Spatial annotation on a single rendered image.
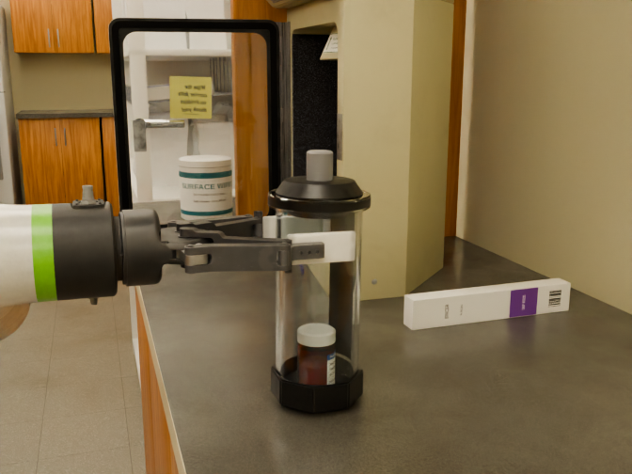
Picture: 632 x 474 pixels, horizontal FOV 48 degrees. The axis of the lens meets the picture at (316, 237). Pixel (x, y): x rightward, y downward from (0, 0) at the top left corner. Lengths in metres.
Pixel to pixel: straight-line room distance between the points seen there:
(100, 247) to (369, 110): 0.55
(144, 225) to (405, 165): 0.54
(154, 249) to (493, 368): 0.45
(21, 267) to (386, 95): 0.63
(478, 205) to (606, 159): 0.42
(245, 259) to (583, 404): 0.41
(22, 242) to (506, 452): 0.49
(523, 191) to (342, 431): 0.81
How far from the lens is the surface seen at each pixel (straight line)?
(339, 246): 0.71
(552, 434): 0.79
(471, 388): 0.86
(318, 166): 0.74
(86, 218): 0.69
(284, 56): 1.38
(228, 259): 0.67
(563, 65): 1.35
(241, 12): 1.42
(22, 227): 0.69
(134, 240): 0.69
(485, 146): 1.56
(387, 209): 1.13
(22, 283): 0.69
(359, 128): 1.09
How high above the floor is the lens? 1.30
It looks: 13 degrees down
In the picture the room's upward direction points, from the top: straight up
